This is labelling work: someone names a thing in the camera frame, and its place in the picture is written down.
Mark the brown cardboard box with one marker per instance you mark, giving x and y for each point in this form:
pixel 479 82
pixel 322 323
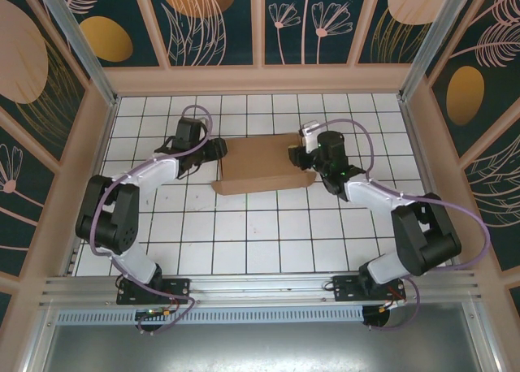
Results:
pixel 256 165

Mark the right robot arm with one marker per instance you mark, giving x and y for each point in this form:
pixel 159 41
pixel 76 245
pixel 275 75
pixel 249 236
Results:
pixel 422 242

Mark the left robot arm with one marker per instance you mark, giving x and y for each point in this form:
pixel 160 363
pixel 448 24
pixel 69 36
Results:
pixel 118 226

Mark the grey metal sheet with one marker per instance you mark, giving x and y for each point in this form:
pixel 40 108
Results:
pixel 260 347

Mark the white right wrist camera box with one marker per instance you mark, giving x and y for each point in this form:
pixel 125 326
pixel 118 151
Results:
pixel 309 136

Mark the wall panel pink flowers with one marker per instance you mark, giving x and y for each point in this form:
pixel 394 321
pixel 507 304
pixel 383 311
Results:
pixel 308 22

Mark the aluminium frame post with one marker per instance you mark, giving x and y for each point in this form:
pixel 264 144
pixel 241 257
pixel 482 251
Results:
pixel 85 51
pixel 430 43

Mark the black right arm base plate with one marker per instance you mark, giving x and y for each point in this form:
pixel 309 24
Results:
pixel 345 286

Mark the aluminium mounting rail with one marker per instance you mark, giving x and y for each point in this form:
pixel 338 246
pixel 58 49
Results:
pixel 260 291

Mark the wall panel pale disc gold lines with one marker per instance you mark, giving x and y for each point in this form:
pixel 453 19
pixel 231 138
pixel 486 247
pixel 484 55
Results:
pixel 398 18

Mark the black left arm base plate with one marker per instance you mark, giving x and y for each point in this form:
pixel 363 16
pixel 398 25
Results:
pixel 174 291

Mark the wall panel pink fern leaves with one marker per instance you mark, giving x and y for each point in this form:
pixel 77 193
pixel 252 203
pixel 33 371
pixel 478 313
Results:
pixel 495 193

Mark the wall panel orange oval pink fern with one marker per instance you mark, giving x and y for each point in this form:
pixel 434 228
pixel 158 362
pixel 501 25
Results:
pixel 479 63

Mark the wall panel large pale disc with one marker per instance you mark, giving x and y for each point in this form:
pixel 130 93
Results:
pixel 32 55

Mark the wall panel single pink flower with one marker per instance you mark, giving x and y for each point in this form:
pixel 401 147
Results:
pixel 20 193

